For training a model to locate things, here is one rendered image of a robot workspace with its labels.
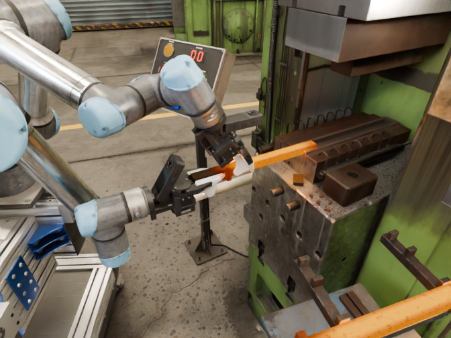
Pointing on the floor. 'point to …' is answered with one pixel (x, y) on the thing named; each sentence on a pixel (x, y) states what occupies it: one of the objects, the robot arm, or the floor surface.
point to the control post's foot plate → (195, 245)
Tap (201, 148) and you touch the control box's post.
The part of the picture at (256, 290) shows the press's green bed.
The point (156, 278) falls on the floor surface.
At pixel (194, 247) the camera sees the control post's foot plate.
